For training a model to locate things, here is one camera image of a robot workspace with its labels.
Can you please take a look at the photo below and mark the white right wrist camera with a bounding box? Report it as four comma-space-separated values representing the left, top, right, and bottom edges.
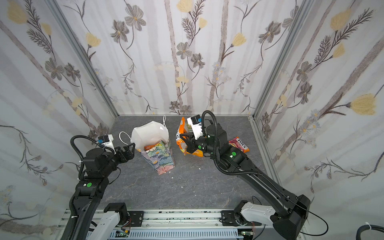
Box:
187, 115, 203, 140

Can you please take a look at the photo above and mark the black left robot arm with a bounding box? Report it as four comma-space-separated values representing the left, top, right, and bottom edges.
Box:
62, 135, 136, 240

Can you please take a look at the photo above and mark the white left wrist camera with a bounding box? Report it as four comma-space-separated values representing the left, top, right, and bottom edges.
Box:
98, 134, 115, 150

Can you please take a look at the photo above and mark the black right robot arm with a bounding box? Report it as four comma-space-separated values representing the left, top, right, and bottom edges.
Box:
179, 110, 311, 240

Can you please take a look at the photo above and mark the black cable bottom right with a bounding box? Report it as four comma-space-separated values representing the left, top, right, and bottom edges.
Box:
355, 221, 384, 240

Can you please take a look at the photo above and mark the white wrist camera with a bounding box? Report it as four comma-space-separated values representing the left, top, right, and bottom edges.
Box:
187, 115, 203, 140
98, 134, 115, 150

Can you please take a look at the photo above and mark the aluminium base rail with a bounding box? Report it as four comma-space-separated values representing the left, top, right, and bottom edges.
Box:
56, 208, 284, 240

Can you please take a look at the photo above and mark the floral paper gift bag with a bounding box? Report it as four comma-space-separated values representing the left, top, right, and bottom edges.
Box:
119, 116, 175, 175

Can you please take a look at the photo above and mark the yellow mango snack bag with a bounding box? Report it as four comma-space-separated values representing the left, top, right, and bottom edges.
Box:
176, 117, 194, 155

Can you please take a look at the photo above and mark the Fox's fruits candy bag near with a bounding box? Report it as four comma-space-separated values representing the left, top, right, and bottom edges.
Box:
229, 137, 250, 153

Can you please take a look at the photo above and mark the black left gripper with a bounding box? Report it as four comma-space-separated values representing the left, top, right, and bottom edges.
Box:
99, 142, 135, 178

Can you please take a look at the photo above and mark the orange snack bag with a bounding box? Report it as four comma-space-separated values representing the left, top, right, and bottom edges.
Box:
145, 143, 159, 151

